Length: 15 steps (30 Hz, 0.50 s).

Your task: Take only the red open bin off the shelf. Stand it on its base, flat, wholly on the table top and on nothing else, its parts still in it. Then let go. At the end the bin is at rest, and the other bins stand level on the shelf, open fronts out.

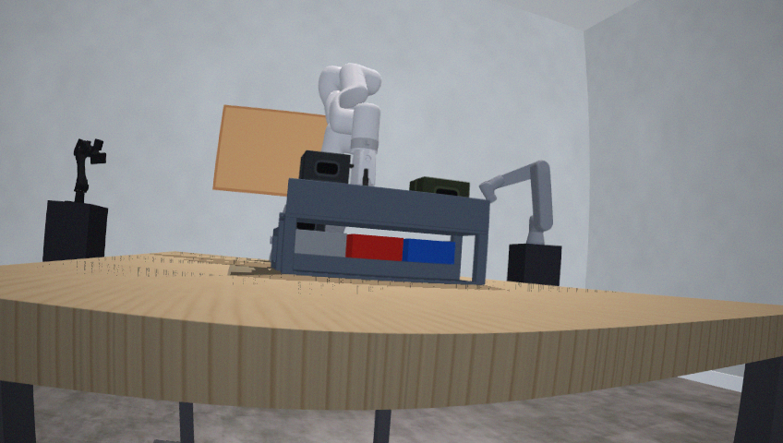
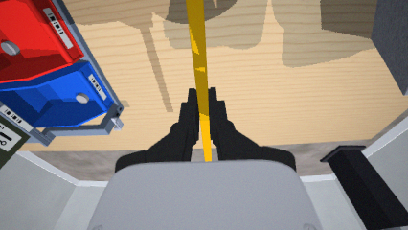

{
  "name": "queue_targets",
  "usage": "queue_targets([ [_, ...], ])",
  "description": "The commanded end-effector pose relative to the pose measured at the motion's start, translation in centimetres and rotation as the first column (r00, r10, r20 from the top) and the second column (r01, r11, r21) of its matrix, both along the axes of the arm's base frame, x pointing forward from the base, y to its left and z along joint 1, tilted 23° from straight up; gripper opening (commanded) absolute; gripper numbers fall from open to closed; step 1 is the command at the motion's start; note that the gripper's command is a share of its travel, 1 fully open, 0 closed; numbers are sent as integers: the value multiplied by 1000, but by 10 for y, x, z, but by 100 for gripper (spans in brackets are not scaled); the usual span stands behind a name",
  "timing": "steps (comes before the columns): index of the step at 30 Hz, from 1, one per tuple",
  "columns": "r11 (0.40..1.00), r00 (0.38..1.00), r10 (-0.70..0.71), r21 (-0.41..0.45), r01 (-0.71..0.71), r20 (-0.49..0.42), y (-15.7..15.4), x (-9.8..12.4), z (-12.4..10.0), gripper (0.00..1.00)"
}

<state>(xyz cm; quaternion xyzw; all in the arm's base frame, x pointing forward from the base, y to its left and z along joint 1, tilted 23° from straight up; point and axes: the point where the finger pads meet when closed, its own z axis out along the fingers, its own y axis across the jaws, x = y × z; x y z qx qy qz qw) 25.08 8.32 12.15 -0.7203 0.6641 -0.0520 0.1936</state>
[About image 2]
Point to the yellow bar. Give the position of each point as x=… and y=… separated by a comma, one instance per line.
x=195, y=11

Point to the olive green tool case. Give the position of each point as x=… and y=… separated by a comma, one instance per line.
x=12, y=139

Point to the red bin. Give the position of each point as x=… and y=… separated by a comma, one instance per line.
x=38, y=54

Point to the blue open bin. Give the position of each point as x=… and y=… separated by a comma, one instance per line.
x=50, y=100

